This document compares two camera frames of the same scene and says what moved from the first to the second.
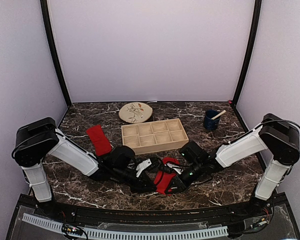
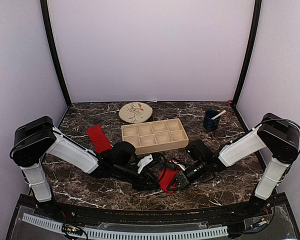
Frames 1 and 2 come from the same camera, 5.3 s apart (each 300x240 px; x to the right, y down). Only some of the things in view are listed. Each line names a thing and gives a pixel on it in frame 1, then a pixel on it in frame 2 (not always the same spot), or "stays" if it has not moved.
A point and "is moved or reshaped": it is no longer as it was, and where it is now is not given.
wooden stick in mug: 219,114 stays
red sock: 163,181 is moved or reshaped
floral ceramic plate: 135,112 stays
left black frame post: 51,44 stays
